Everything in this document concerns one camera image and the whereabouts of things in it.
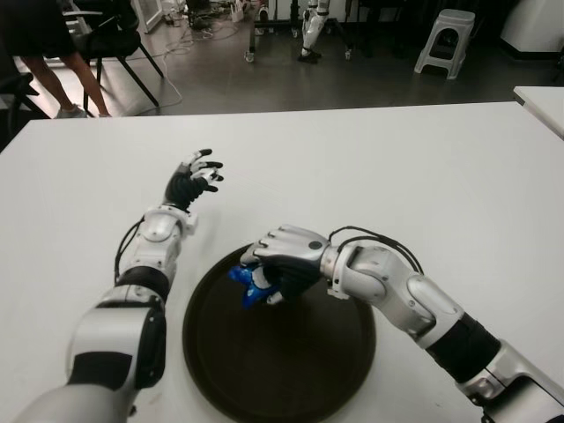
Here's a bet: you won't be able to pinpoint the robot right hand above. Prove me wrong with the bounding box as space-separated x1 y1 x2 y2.
237 224 331 306

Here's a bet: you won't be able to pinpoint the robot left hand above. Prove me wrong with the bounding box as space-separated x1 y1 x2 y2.
163 148 225 215

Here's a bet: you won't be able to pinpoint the blue Oreo packet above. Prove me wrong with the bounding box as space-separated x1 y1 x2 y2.
227 263 281 311

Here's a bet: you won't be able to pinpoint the round dark brown tray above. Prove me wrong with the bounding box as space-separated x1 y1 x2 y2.
182 244 378 423

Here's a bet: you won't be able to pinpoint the black chair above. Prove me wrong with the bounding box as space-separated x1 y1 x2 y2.
81 0 167 116

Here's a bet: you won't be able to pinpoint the white framed panel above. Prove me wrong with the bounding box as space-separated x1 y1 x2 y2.
131 0 168 34

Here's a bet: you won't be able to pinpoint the black chair part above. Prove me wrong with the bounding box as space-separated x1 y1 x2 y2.
0 34 41 146

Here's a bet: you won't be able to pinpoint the white humanoid robot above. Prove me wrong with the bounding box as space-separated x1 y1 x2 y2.
297 0 331 63

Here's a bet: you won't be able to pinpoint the person in black shorts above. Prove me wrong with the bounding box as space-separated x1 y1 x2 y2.
0 0 112 119

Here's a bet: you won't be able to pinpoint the white plastic stool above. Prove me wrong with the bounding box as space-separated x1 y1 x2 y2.
413 8 476 80

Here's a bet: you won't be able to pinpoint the white side table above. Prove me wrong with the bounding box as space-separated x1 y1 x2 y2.
513 85 564 137

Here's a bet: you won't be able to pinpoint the white cabinet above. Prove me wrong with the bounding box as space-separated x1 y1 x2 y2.
501 0 564 61

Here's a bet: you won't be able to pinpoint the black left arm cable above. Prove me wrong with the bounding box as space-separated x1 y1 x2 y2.
113 219 145 283

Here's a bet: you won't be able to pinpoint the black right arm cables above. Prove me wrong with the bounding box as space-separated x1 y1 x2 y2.
328 226 425 277

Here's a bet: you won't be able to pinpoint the white floor cables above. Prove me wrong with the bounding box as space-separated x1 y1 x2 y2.
162 21 221 105

